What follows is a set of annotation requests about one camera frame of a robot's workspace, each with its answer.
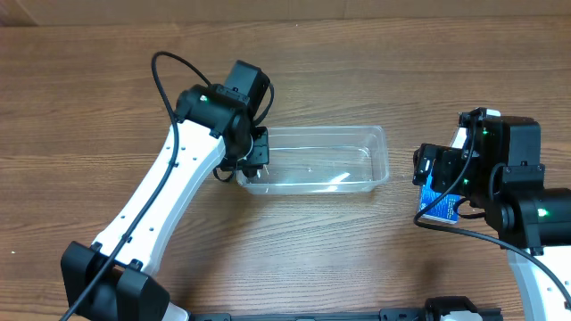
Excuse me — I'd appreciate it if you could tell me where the white blue box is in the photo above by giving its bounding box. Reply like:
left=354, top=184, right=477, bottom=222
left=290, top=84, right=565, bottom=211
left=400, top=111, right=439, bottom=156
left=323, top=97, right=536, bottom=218
left=450, top=109, right=501, bottom=149

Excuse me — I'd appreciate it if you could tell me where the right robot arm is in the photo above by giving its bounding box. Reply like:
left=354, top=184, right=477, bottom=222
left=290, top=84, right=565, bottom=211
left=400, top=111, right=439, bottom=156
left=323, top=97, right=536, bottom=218
left=412, top=108, right=570, bottom=320

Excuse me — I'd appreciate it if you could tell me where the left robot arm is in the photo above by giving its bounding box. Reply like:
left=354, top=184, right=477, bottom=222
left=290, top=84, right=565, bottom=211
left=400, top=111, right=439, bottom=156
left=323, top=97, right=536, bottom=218
left=61, top=61, right=274, bottom=321

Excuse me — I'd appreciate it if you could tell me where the clear plastic container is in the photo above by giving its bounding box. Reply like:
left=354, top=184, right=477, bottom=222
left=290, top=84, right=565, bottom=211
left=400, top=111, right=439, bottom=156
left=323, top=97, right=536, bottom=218
left=236, top=126, right=390, bottom=194

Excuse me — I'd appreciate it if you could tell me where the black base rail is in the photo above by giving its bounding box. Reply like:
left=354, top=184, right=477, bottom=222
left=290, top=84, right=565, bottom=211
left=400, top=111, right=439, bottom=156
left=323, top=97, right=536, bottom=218
left=189, top=296, right=504, bottom=321

